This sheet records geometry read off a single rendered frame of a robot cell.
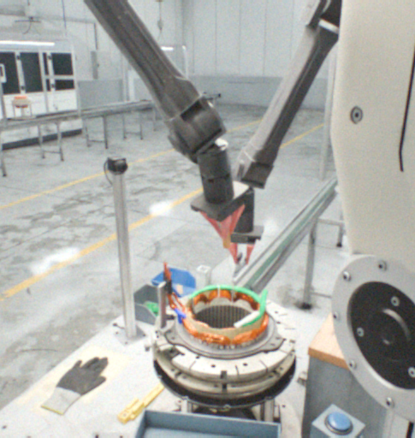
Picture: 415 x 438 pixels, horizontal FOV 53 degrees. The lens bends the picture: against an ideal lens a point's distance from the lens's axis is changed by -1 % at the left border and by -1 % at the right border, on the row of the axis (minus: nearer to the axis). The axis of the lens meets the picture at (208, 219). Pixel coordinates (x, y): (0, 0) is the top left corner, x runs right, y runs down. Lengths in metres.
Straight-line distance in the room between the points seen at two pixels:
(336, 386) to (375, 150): 0.77
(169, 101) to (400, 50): 0.42
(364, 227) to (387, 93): 0.12
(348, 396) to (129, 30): 0.85
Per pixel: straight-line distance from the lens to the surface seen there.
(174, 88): 0.67
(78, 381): 1.34
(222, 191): 0.75
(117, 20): 0.67
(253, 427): 0.83
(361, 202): 0.38
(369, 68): 0.34
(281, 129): 0.97
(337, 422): 0.88
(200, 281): 1.04
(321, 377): 1.04
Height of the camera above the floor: 1.66
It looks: 21 degrees down
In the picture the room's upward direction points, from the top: straight up
